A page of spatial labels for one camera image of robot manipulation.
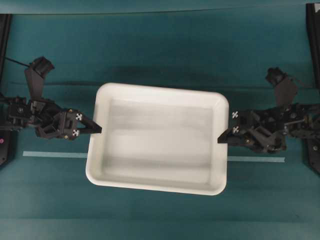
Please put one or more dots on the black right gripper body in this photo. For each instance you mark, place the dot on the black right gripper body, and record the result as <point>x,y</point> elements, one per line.
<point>257,131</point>

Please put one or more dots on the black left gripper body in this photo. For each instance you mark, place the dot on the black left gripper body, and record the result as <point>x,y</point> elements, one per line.
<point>61,125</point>

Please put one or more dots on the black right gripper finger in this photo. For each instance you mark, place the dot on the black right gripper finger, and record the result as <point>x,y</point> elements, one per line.
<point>227,137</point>

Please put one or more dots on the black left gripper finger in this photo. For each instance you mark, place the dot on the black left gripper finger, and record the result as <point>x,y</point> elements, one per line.
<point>89,131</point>
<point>89,123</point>

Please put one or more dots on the white plastic tray case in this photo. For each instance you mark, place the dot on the white plastic tray case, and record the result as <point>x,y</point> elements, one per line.
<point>159,139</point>

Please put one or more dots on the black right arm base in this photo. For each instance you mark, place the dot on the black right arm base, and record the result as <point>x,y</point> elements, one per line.
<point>312,10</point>

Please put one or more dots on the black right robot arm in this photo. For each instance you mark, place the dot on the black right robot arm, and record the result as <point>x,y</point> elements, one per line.
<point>296,120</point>

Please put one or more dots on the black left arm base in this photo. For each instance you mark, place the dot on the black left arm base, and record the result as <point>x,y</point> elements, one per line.
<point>5,136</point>

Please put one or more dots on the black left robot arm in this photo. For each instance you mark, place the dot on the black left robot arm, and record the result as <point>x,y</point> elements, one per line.
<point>23,114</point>

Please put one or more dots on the light blue tape strip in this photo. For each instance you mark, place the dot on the light blue tape strip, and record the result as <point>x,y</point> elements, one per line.
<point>78,155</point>

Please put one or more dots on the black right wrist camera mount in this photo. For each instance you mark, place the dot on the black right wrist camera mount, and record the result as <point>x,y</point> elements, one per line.
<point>283,84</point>

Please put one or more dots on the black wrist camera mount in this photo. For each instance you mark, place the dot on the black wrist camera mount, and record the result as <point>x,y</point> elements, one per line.
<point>283,84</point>
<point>35,76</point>

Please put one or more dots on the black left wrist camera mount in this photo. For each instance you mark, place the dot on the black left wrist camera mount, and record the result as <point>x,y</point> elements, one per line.
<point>35,76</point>

